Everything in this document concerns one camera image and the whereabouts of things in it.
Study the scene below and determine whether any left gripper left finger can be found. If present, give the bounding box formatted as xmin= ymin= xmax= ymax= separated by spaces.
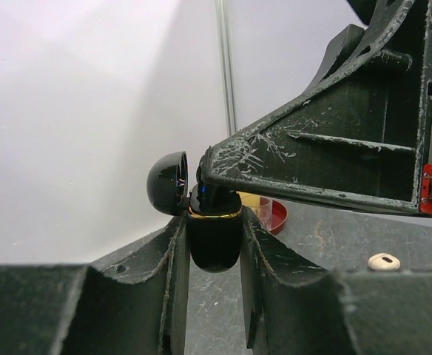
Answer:
xmin=0 ymin=217 xmax=189 ymax=354

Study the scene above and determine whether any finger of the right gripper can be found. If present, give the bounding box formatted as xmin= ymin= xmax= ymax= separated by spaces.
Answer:
xmin=198 ymin=1 xmax=432 ymax=217

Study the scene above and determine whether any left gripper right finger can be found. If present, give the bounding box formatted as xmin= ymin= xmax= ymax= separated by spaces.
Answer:
xmin=240 ymin=209 xmax=432 ymax=354

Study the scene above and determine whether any white earbud charging case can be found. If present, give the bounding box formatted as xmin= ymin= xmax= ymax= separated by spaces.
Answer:
xmin=367 ymin=252 xmax=401 ymax=271

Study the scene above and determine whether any black earbud charging case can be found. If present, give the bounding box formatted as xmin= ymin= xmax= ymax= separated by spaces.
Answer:
xmin=146 ymin=152 xmax=243 ymax=273

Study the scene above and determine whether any red round tray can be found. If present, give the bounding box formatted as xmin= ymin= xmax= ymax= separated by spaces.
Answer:
xmin=269 ymin=200 xmax=288 ymax=235

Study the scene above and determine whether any clear drinking glass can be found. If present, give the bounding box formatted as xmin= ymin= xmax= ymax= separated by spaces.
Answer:
xmin=254 ymin=196 xmax=273 ymax=230

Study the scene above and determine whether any yellow mug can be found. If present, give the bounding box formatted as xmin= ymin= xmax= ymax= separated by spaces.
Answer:
xmin=239 ymin=192 xmax=260 ymax=208

